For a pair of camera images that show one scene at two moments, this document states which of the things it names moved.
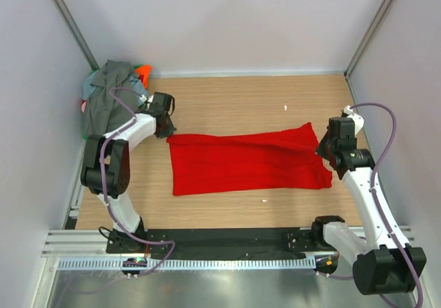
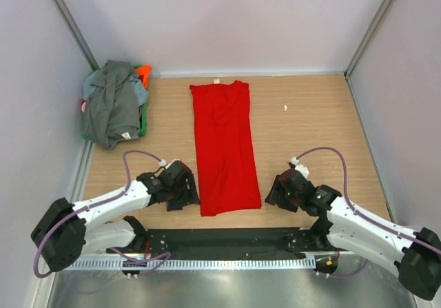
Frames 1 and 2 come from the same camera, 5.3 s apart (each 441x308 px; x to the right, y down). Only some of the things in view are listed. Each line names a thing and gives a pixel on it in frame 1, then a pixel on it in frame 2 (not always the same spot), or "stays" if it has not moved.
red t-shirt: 273,158 → 227,167
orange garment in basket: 145,69 stays
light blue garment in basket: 89,78 stays
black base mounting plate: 270,243 stays
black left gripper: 169,131 → 190,196
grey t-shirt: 112,98 stays
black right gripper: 320,149 → 271,198
